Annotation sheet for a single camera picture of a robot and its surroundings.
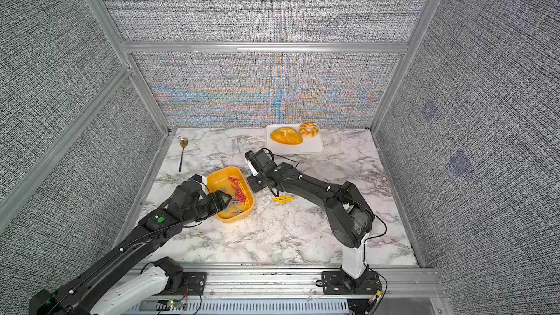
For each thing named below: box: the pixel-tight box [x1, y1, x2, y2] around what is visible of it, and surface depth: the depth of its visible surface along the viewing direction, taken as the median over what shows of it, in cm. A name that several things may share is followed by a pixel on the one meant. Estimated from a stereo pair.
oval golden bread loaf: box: [270, 126, 304, 146], surface depth 115 cm
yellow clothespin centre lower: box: [272, 194, 290, 205], surface depth 95 cm
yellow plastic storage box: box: [206, 166, 255, 224], surface depth 97 cm
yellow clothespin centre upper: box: [275, 194, 294, 204], surface depth 95 cm
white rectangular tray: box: [266, 123, 324, 154], surface depth 116 cm
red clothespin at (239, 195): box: [234, 185, 247, 202], surface depth 96 cm
